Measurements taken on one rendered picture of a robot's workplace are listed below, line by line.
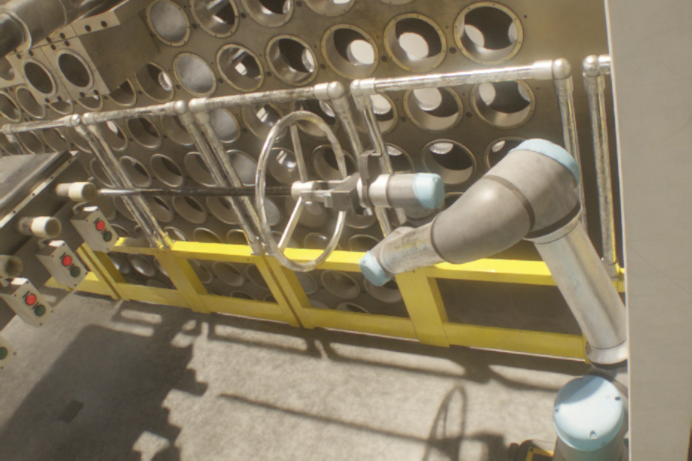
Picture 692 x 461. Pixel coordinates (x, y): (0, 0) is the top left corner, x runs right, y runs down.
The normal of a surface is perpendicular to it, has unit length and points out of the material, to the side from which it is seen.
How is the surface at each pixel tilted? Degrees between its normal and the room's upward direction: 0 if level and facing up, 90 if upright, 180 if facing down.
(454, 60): 90
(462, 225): 51
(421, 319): 90
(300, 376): 0
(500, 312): 90
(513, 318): 90
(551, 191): 73
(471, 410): 0
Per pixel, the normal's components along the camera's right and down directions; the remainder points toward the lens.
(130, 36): 0.86, 0.00
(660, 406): -0.43, 0.63
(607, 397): -0.42, -0.69
